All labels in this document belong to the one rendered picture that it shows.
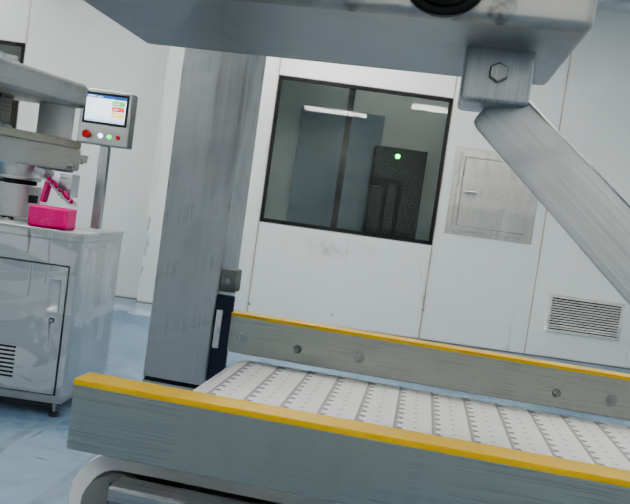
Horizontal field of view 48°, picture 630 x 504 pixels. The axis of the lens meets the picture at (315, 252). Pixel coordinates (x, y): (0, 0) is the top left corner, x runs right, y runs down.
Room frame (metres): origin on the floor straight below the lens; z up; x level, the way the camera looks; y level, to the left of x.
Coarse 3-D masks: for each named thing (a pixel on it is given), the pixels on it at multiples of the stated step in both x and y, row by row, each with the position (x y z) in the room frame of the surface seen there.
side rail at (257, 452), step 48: (96, 432) 0.32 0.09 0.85; (144, 432) 0.32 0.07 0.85; (192, 432) 0.32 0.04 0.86; (240, 432) 0.31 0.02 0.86; (288, 432) 0.31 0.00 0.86; (240, 480) 0.31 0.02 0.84; (288, 480) 0.31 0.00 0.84; (336, 480) 0.31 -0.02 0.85; (384, 480) 0.30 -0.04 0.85; (432, 480) 0.30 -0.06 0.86; (480, 480) 0.30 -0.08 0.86; (528, 480) 0.29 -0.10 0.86; (576, 480) 0.29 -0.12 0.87
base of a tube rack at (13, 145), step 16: (0, 128) 0.49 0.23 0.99; (0, 144) 0.49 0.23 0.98; (16, 144) 0.50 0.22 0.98; (32, 144) 0.52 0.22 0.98; (48, 144) 0.54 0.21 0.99; (64, 144) 0.56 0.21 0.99; (80, 144) 0.58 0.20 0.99; (0, 160) 0.49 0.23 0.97; (16, 160) 0.51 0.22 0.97; (32, 160) 0.52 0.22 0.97; (48, 160) 0.54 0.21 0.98; (64, 160) 0.56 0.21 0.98
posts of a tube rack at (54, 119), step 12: (48, 108) 0.55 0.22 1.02; (60, 108) 0.55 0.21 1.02; (72, 108) 0.56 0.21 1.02; (48, 120) 0.55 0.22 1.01; (60, 120) 0.55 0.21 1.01; (72, 120) 0.57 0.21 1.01; (36, 132) 0.56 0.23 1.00; (48, 132) 0.55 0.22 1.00; (60, 132) 0.56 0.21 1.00; (72, 132) 0.57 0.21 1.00
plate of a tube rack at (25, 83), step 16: (0, 64) 0.48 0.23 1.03; (16, 64) 0.49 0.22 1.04; (0, 80) 0.48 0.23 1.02; (16, 80) 0.50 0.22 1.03; (32, 80) 0.51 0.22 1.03; (48, 80) 0.53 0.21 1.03; (64, 80) 0.55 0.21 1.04; (16, 96) 0.55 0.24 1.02; (32, 96) 0.53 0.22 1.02; (48, 96) 0.53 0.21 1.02; (64, 96) 0.55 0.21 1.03; (80, 96) 0.57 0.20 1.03
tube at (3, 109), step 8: (8, 56) 0.54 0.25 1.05; (16, 56) 0.54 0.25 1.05; (0, 96) 0.54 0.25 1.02; (8, 96) 0.54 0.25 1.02; (0, 104) 0.54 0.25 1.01; (8, 104) 0.54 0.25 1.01; (0, 112) 0.54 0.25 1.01; (8, 112) 0.54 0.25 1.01; (0, 120) 0.54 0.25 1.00; (8, 120) 0.55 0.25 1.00
